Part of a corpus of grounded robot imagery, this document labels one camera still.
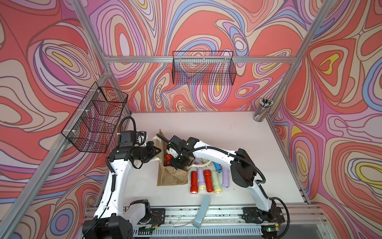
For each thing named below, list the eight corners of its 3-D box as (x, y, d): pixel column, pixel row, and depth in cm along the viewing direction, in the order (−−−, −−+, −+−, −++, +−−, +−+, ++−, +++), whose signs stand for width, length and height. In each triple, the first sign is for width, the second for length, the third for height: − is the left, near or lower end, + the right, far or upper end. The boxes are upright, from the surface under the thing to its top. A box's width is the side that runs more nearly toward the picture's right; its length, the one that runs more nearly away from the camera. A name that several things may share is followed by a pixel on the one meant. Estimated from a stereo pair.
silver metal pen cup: (254, 123, 117) (262, 105, 102) (251, 115, 122) (259, 97, 108) (264, 123, 117) (274, 105, 102) (261, 115, 122) (270, 97, 108)
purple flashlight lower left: (197, 189, 83) (198, 188, 81) (197, 169, 91) (197, 167, 89) (206, 189, 83) (206, 188, 81) (204, 169, 91) (205, 167, 89)
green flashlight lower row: (214, 193, 82) (215, 192, 80) (210, 172, 90) (210, 170, 87) (222, 192, 82) (222, 191, 80) (217, 172, 90) (217, 170, 88)
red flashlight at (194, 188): (190, 193, 82) (190, 192, 80) (190, 173, 90) (190, 171, 87) (198, 193, 82) (198, 192, 80) (197, 173, 90) (197, 171, 87)
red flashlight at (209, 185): (206, 192, 82) (207, 191, 80) (203, 171, 90) (204, 169, 88) (213, 192, 83) (214, 190, 80) (210, 171, 90) (210, 169, 88)
